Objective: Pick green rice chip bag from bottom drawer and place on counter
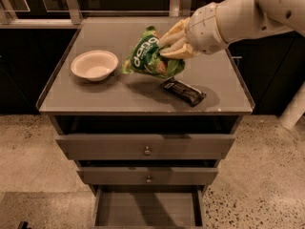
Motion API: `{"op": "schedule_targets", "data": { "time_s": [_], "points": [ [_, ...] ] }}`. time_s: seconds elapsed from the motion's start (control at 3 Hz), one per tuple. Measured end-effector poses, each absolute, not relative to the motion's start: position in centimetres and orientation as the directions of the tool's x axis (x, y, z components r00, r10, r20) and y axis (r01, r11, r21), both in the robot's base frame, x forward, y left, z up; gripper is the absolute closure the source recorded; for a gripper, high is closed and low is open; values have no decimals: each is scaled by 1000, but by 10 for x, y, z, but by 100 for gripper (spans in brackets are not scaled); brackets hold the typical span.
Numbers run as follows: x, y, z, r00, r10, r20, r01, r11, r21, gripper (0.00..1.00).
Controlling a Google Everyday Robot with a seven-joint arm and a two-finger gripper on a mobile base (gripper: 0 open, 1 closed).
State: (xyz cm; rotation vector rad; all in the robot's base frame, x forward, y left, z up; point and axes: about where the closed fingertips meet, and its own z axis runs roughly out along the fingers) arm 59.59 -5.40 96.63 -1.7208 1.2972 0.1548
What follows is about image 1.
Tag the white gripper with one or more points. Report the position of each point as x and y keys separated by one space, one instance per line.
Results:
x=203 y=29

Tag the green rice chip bag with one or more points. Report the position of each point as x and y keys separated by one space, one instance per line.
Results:
x=146 y=59

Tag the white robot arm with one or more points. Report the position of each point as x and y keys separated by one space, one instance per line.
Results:
x=251 y=19

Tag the grey drawer cabinet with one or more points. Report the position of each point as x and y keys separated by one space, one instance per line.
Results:
x=67 y=97

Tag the top drawer metal knob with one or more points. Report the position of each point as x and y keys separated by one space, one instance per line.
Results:
x=147 y=151

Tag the grey top drawer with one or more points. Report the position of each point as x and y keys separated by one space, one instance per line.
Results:
x=169 y=137

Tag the grey drawer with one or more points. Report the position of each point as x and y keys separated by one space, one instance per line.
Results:
x=169 y=137
x=163 y=172
x=148 y=207

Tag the grey middle drawer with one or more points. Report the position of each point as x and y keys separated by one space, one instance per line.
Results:
x=163 y=172

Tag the grey bottom drawer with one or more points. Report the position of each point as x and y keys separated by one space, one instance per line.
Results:
x=148 y=207

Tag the metal railing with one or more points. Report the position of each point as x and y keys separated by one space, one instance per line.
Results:
x=70 y=14

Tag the black snack bar wrapper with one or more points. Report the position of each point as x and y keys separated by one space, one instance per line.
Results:
x=183 y=91

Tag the white paper bowl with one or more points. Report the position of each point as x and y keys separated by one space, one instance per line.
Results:
x=94 y=65

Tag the white pillar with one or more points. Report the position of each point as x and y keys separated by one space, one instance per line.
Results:
x=295 y=109

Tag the dark object floor corner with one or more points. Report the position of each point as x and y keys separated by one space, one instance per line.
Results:
x=22 y=225

